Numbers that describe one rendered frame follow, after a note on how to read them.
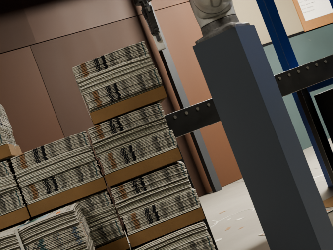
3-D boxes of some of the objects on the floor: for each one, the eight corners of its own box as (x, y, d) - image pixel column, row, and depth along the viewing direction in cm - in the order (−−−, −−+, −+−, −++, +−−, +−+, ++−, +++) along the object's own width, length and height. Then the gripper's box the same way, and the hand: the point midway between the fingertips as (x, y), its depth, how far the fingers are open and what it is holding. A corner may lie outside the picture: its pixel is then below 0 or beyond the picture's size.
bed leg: (339, 191, 388) (300, 89, 390) (333, 191, 394) (295, 91, 395) (346, 187, 391) (307, 87, 392) (340, 188, 396) (302, 89, 397)
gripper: (131, 1, 253) (151, 55, 252) (132, -8, 240) (154, 50, 240) (148, -5, 254) (169, 49, 253) (150, -14, 241) (172, 43, 240)
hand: (158, 41), depth 246 cm, fingers closed
